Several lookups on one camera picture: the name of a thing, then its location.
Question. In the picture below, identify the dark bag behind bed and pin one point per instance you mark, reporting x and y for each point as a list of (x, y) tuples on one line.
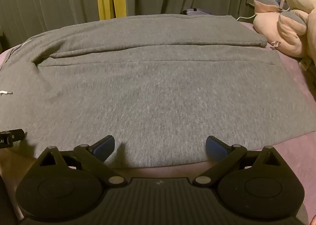
[(198, 11)]

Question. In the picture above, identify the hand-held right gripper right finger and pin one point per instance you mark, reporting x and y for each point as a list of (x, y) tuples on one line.
[(215, 145)]

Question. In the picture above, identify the grey pants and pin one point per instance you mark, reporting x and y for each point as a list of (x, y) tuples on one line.
[(148, 86)]

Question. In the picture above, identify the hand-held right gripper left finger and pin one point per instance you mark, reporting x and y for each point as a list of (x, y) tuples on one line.
[(105, 146)]

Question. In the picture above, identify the pink bed sheet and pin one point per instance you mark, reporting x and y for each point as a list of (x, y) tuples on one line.
[(293, 156)]

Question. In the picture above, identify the pink beige plush toy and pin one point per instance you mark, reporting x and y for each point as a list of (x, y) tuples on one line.
[(291, 30)]

